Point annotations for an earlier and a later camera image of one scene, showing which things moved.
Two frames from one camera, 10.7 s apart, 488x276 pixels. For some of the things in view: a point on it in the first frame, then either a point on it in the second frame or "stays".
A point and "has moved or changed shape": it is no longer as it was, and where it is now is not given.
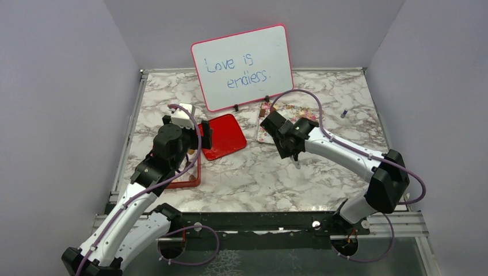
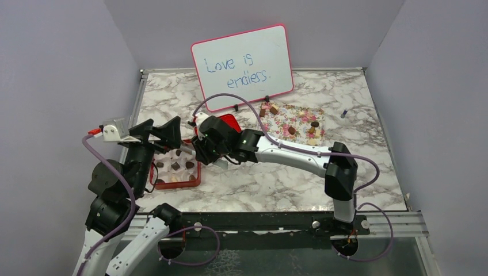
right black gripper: x=283 y=152 -> x=201 y=152
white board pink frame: x=243 y=67 stays
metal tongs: x=296 y=163 has moved or changed shape
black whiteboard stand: x=267 y=99 stays
